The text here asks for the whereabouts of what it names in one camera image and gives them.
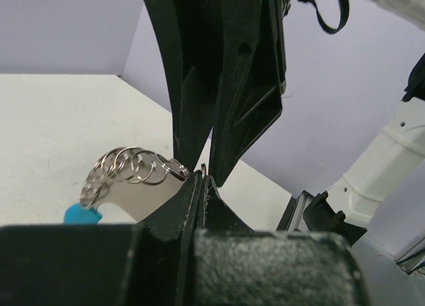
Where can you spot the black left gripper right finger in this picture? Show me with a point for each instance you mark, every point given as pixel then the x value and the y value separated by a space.
pixel 231 264

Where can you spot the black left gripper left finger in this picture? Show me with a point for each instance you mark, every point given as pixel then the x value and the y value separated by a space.
pixel 148 263

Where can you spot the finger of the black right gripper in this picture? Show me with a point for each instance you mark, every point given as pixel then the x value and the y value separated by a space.
pixel 190 35
pixel 252 81

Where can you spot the black tag key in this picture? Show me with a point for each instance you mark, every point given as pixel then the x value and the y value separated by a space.
pixel 204 169

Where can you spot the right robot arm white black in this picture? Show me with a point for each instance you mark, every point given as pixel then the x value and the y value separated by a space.
pixel 396 151

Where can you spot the aluminium rail frame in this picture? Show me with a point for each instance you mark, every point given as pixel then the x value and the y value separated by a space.
pixel 299 213

